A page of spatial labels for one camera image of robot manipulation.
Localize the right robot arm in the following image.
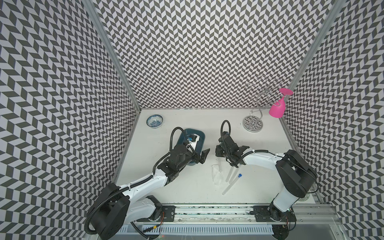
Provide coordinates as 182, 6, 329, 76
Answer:
216, 132, 318, 222

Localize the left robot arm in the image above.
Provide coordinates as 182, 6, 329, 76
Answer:
85, 144, 210, 240

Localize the teal plastic tray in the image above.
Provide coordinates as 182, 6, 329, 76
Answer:
177, 129, 205, 166

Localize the blue white ceramic bowl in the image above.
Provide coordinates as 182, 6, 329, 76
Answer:
146, 115, 164, 129

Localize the pink plastic wine glass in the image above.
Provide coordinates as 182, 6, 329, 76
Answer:
269, 88, 294, 119

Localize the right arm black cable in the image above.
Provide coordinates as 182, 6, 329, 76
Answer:
220, 119, 232, 157

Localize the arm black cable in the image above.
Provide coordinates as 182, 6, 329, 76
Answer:
152, 126, 193, 175
220, 119, 232, 157

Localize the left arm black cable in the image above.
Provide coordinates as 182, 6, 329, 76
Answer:
152, 126, 193, 175

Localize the chrome wire glass rack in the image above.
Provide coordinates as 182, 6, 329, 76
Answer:
243, 75, 280, 133

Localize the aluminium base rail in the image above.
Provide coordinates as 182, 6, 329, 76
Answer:
113, 204, 349, 240

